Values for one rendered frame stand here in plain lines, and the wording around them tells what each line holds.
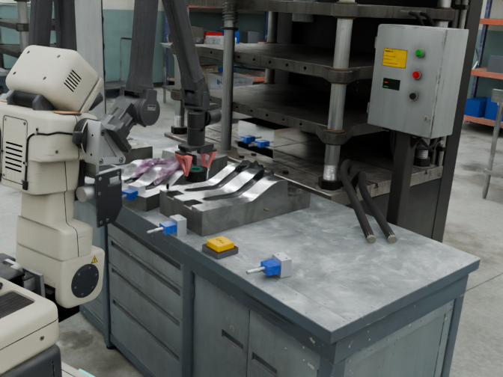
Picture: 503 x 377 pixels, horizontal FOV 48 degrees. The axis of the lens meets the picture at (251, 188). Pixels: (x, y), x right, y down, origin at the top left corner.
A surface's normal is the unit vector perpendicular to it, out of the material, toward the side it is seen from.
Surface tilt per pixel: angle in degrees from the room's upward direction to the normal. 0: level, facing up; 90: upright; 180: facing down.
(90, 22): 90
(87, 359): 0
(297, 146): 90
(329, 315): 0
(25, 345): 90
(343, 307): 0
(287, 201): 90
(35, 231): 82
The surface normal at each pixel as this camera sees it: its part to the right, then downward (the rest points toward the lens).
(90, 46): 0.61, 0.28
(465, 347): 0.04, -0.95
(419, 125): -0.76, 0.17
